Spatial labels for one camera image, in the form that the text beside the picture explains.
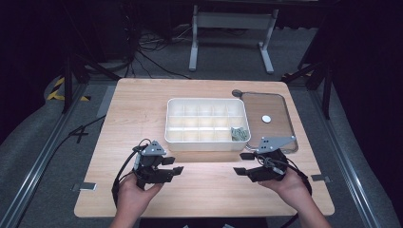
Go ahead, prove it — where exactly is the clear box lid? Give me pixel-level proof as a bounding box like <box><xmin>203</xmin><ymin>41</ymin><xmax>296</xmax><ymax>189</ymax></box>
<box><xmin>231</xmin><ymin>88</ymin><xmax>299</xmax><ymax>155</ymax></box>

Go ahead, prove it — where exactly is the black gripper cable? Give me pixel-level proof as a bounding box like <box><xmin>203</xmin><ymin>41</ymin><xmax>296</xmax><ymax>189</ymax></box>
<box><xmin>110</xmin><ymin>138</ymin><xmax>153</xmax><ymax>207</ymax></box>
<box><xmin>258</xmin><ymin>156</ymin><xmax>314</xmax><ymax>228</ymax></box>

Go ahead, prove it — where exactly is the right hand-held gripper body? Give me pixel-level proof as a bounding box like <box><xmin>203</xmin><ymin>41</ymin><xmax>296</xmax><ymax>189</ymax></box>
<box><xmin>249</xmin><ymin>135</ymin><xmax>297</xmax><ymax>183</ymax></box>

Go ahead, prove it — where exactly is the person's left hand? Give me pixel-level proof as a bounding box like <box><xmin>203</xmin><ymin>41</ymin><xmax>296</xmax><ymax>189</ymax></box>
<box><xmin>118</xmin><ymin>173</ymin><xmax>163</xmax><ymax>220</ymax></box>

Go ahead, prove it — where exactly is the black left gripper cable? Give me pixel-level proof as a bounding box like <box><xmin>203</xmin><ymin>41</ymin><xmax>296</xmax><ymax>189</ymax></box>
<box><xmin>110</xmin><ymin>138</ymin><xmax>153</xmax><ymax>207</ymax></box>

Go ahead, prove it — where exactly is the green sock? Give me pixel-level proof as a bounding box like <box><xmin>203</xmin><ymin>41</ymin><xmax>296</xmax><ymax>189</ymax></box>
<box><xmin>230</xmin><ymin>125</ymin><xmax>249</xmax><ymax>143</ymax></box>

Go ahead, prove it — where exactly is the white divided storage box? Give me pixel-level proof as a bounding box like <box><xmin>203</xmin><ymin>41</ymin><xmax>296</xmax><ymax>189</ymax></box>
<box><xmin>163</xmin><ymin>97</ymin><xmax>252</xmax><ymax>153</ymax></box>

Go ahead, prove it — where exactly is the bundle of black floor cables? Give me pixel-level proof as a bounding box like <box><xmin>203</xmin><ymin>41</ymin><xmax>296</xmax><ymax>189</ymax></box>
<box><xmin>122</xmin><ymin>4</ymin><xmax>193</xmax><ymax>81</ymax></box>

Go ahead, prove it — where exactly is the person's right hand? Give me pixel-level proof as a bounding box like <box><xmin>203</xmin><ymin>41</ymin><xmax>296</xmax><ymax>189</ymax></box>
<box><xmin>258</xmin><ymin>166</ymin><xmax>311</xmax><ymax>211</ymax></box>

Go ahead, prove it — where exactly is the grey metal stand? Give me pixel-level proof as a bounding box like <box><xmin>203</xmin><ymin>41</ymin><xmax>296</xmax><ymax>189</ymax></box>
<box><xmin>188</xmin><ymin>4</ymin><xmax>280</xmax><ymax>75</ymax></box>

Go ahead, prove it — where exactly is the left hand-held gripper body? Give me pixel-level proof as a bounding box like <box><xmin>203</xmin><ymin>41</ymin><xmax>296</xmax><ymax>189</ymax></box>
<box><xmin>132</xmin><ymin>140</ymin><xmax>174</xmax><ymax>192</ymax></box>

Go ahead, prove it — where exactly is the grey metal floor rail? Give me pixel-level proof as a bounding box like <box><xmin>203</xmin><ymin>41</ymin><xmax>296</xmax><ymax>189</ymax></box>
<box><xmin>0</xmin><ymin>83</ymin><xmax>88</xmax><ymax>228</ymax></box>
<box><xmin>308</xmin><ymin>89</ymin><xmax>385</xmax><ymax>228</ymax></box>

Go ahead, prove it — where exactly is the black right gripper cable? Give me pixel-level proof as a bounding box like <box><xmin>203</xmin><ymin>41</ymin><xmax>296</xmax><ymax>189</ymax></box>
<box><xmin>258</xmin><ymin>156</ymin><xmax>314</xmax><ymax>228</ymax></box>

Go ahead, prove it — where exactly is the grey table edge bracket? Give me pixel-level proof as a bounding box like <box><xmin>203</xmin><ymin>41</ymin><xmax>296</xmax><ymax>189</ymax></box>
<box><xmin>70</xmin><ymin>181</ymin><xmax>98</xmax><ymax>193</ymax></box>
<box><xmin>310</xmin><ymin>173</ymin><xmax>333</xmax><ymax>184</ymax></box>

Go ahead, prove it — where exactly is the black floor cable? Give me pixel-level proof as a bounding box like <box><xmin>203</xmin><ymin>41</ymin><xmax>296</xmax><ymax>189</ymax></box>
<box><xmin>47</xmin><ymin>115</ymin><xmax>107</xmax><ymax>160</ymax></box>

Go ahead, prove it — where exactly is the black tripod stand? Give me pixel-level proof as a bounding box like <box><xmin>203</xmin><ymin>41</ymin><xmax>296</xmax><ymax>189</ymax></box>
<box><xmin>61</xmin><ymin>51</ymin><xmax>122</xmax><ymax>115</ymax></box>
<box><xmin>280</xmin><ymin>59</ymin><xmax>335</xmax><ymax>121</ymax></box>

